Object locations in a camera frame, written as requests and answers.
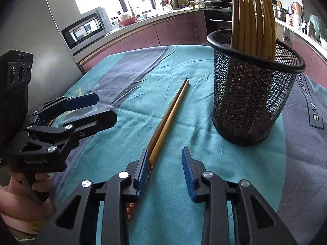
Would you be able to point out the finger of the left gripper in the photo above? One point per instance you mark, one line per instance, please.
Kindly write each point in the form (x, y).
(71, 103)
(90, 125)

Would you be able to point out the white microwave oven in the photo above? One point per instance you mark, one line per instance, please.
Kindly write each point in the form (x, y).
(87, 29)

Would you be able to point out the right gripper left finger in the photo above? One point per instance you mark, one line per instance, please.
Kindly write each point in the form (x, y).
(138, 172)

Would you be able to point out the red bowl on counter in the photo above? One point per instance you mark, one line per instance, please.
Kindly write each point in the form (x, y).
(128, 21)

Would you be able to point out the silver refrigerator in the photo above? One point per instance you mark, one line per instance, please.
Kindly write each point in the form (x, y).
(29, 26)

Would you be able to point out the wooden chopstick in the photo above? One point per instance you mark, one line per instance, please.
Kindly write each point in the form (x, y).
(247, 28)
(235, 24)

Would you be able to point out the teal covered appliance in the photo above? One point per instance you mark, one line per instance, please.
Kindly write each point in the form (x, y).
(319, 26)

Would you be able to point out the black built-in oven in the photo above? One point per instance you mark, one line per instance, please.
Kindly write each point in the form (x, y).
(218, 20)

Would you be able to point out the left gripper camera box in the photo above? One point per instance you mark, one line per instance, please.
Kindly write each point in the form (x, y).
(16, 68)

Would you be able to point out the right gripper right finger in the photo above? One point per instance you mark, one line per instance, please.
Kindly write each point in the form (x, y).
(198, 179)

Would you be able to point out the left hand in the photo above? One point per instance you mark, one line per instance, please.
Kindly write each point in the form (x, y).
(43, 183)

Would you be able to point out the steel stock pot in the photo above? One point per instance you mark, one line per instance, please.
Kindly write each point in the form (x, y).
(280, 13)

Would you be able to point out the teal grey tablecloth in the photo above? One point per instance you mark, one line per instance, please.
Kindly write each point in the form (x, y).
(288, 168)

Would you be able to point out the black mesh utensil holder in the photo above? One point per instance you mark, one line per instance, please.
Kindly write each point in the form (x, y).
(250, 92)

